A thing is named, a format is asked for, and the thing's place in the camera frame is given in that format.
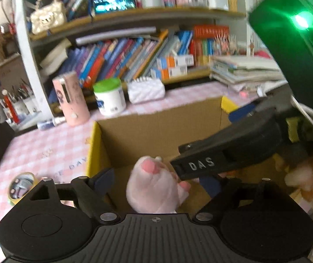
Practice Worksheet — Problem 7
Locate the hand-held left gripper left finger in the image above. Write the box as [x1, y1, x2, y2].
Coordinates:
[22, 167, 121, 224]

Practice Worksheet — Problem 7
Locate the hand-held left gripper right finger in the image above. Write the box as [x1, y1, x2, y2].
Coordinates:
[193, 176, 292, 224]

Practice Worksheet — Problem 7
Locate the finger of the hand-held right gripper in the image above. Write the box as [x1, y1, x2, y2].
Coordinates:
[228, 92, 292, 122]
[170, 109, 287, 182]

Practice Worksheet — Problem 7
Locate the pink plush paw toy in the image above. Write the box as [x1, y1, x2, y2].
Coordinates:
[126, 156, 191, 214]

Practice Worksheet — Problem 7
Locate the yellow cardboard box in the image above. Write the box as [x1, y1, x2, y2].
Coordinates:
[87, 94, 313, 217]

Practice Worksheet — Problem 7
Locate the stack of paper booklets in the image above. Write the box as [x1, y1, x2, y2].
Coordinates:
[210, 55, 286, 86]

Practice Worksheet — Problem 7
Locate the pink checked tablecloth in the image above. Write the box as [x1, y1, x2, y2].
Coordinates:
[0, 81, 258, 225]

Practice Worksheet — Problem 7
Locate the orange boxed book set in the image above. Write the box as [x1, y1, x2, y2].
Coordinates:
[193, 25, 238, 57]

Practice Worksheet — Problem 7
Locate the small clear spray bottle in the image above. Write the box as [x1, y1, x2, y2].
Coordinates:
[37, 116, 66, 131]

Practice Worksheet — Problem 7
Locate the white orange small box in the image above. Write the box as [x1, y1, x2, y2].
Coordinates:
[151, 66, 188, 79]
[156, 55, 195, 69]

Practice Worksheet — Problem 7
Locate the white jar green lid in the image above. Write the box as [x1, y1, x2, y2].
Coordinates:
[93, 78, 127, 116]

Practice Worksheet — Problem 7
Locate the pink cylindrical humidifier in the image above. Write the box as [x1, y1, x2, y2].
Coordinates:
[52, 71, 91, 127]

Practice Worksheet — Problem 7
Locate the white quilted pouch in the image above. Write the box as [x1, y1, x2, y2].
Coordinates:
[128, 78, 166, 105]

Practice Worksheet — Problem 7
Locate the group of white pen cups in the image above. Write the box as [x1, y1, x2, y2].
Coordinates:
[0, 81, 40, 122]

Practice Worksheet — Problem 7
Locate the row of colourful books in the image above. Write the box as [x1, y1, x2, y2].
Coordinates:
[63, 29, 195, 86]

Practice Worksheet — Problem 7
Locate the stack of white books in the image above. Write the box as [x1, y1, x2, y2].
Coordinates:
[39, 39, 72, 75]

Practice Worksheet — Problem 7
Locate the white shelf unit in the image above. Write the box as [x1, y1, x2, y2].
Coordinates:
[11, 0, 247, 121]

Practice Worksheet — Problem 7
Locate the grey rolled sheet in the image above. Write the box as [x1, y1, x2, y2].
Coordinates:
[76, 27, 157, 45]

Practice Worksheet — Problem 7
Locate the dark rectangular electronic device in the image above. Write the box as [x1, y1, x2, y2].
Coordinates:
[93, 0, 137, 14]

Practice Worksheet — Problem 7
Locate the cream pearl handbag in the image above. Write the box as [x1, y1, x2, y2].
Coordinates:
[30, 0, 67, 35]

